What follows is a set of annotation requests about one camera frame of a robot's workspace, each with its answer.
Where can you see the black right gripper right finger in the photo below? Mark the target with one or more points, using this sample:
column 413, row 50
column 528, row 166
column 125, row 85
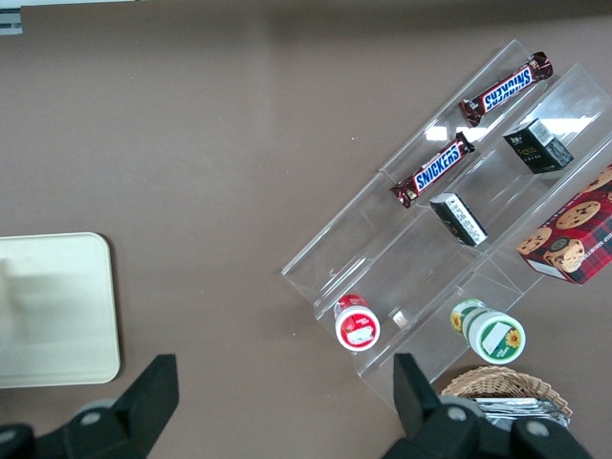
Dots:
column 421, row 411

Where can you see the silver wrapped sandwich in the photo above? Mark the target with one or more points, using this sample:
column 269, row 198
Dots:
column 516, row 409

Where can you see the clear acrylic tiered display stand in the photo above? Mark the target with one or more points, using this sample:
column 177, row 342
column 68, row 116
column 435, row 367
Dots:
column 430, row 248

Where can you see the red tartan cookie box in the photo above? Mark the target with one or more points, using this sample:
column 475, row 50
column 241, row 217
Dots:
column 574, row 234

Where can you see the green lidded sunflower jar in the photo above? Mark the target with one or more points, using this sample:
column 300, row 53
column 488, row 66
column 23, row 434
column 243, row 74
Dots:
column 490, row 332

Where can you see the black box with text label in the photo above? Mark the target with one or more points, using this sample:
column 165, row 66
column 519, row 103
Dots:
column 459, row 221

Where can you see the red lidded small jar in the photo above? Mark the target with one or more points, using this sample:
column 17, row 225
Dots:
column 355, row 325

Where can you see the Snickers chocolate bar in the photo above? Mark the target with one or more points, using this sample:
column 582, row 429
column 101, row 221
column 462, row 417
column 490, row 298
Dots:
column 436, row 169
column 507, row 89

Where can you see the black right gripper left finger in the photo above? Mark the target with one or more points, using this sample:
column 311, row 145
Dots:
column 143, row 401

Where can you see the cream plastic tray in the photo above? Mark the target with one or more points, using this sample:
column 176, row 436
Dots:
column 62, row 311

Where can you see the black box with white barcode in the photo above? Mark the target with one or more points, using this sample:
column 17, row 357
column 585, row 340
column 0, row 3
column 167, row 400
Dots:
column 538, row 148

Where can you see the grey white fixture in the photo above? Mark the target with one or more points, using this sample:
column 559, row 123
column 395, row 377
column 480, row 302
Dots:
column 9, row 23

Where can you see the woven wicker basket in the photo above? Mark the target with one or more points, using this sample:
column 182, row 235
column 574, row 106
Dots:
column 497, row 382

